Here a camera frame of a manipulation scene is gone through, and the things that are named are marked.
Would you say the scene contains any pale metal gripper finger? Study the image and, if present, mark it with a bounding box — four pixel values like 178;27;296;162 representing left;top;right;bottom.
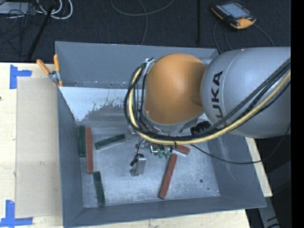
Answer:
130;157;147;177
130;152;144;168

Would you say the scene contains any grey metal bin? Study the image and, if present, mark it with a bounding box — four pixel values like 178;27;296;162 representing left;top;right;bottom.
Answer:
55;41;267;228

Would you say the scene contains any red-brown flat block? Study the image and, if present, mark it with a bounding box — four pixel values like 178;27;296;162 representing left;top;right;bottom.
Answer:
158;153;178;200
85;126;94;174
175;145;191;156

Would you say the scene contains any dark green flat block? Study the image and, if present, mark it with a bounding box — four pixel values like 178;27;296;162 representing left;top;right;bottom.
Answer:
94;133;126;151
92;171;106;208
77;125;87;158

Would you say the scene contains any pale wood flat board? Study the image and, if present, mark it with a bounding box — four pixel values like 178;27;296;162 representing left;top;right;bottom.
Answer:
15;76;63;219

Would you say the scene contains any black cylinder on white bracket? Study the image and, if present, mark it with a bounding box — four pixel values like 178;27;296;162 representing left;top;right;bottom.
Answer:
180;121;211;136

